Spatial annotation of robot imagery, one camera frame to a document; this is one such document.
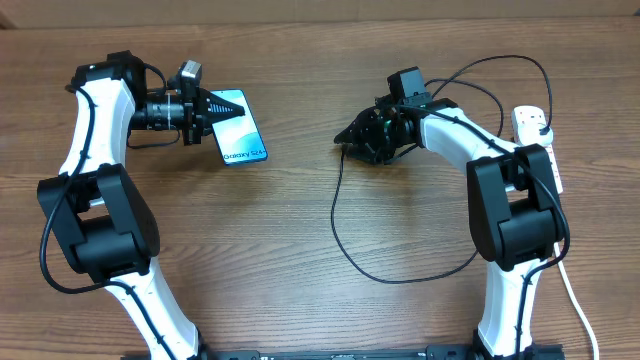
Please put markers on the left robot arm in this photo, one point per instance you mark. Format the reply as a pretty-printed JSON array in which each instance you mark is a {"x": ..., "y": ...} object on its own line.
[{"x": 99, "y": 231}]

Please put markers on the Samsung Galaxy smartphone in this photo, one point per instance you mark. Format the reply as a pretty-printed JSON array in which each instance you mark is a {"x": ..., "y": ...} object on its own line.
[{"x": 239, "y": 140}]

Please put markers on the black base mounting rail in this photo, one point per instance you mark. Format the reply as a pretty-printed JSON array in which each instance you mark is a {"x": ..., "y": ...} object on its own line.
[{"x": 340, "y": 355}]

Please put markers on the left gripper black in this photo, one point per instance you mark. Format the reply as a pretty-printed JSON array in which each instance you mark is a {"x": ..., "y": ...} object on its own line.
[{"x": 202, "y": 110}]

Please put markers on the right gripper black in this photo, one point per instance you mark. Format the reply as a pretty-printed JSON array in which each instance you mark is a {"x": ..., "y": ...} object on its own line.
[{"x": 357, "y": 133}]

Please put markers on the white charger plug adapter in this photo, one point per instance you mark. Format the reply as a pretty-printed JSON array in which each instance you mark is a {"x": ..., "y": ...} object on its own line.
[{"x": 526, "y": 135}]

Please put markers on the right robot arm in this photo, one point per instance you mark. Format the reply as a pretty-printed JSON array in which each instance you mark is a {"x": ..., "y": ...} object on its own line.
[{"x": 515, "y": 214}]

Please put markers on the white power strip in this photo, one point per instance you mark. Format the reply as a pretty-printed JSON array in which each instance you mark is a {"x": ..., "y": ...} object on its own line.
[{"x": 527, "y": 123}]

